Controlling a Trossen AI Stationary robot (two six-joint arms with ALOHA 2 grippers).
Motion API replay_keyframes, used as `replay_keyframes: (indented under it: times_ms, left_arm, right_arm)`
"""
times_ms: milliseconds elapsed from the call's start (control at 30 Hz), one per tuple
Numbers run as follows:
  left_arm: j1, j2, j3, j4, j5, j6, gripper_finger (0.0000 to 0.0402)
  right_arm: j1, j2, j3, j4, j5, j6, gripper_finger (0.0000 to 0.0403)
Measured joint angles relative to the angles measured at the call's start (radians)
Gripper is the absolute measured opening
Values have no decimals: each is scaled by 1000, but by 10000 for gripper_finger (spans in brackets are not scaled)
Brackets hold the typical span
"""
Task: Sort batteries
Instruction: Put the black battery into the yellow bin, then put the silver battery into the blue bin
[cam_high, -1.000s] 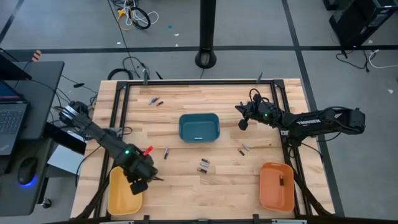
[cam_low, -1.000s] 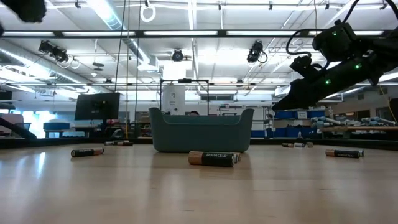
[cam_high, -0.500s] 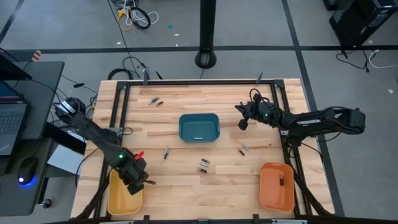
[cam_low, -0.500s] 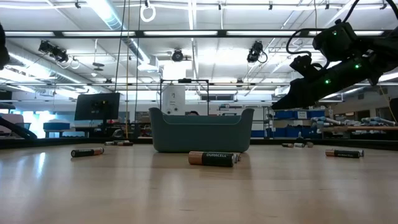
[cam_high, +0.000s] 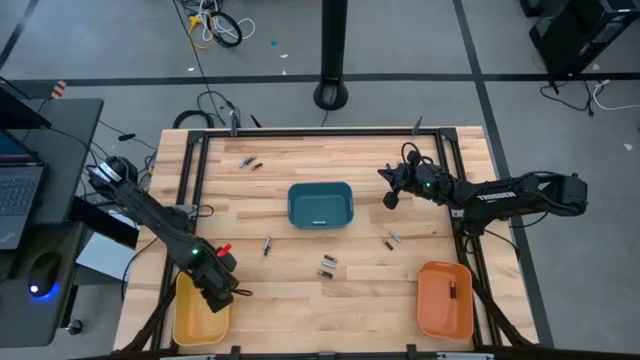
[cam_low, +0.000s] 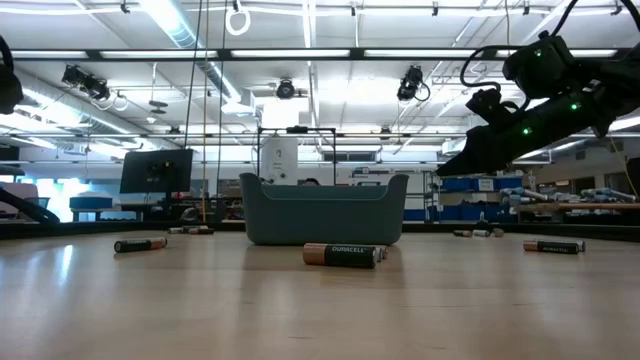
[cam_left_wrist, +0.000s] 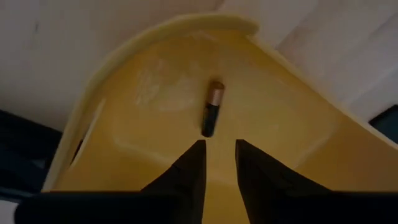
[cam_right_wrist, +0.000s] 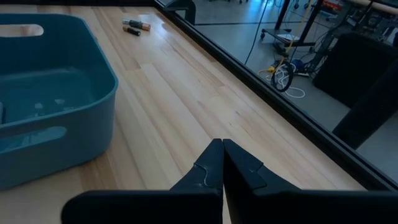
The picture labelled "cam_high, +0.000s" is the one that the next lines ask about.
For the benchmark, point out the black frame bracket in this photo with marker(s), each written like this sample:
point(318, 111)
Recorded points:
point(411, 351)
point(235, 352)

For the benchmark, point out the grey metal clamp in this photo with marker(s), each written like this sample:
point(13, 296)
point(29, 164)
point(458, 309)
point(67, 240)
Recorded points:
point(234, 122)
point(417, 125)

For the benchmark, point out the black caster wheel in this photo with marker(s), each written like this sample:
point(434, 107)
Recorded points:
point(75, 327)

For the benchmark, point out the dark grey low desk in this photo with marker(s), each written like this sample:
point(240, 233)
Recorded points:
point(20, 320)

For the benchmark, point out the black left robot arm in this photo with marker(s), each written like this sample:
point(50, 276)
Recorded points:
point(150, 210)

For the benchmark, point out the orange striped tape piece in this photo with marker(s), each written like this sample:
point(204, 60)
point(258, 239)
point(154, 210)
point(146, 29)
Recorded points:
point(58, 89)

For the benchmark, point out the grey mounting plate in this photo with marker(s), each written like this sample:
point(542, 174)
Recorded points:
point(456, 212)

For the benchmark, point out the silver AAA battery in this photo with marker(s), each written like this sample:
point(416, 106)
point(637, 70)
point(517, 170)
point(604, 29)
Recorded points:
point(395, 236)
point(243, 162)
point(249, 160)
point(328, 264)

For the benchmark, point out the black side desk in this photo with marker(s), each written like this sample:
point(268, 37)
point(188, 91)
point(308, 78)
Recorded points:
point(70, 150)

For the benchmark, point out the black monitor back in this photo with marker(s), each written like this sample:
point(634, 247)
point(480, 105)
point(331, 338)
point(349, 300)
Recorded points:
point(20, 112)

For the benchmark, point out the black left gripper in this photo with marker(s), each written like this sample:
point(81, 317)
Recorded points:
point(215, 275)

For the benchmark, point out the copper black AA battery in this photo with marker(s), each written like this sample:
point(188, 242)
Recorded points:
point(330, 258)
point(324, 273)
point(453, 290)

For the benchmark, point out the black computer tower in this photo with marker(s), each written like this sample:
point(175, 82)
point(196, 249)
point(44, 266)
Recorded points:
point(575, 35)

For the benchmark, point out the white grey box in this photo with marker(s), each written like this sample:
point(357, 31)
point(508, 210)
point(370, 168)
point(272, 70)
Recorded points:
point(107, 257)

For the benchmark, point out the black computer mouse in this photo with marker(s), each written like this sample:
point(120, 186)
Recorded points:
point(44, 272)

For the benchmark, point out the orange plastic bin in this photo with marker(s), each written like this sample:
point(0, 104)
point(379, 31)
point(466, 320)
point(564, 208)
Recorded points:
point(435, 310)

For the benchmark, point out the black pole with round base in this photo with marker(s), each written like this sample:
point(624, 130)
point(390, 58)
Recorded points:
point(334, 50)

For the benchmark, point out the black laptop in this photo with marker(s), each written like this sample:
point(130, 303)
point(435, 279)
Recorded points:
point(20, 195)

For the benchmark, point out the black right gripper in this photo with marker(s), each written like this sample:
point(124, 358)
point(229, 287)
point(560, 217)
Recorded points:
point(425, 182)

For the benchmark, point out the yellow plastic bin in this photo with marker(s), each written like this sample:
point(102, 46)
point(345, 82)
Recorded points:
point(195, 325)

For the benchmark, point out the teal plastic bin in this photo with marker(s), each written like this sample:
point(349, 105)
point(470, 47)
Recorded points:
point(320, 210)

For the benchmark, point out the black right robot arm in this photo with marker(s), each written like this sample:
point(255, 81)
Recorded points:
point(500, 197)

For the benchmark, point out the black desk bar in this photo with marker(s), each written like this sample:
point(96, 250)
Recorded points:
point(105, 222)

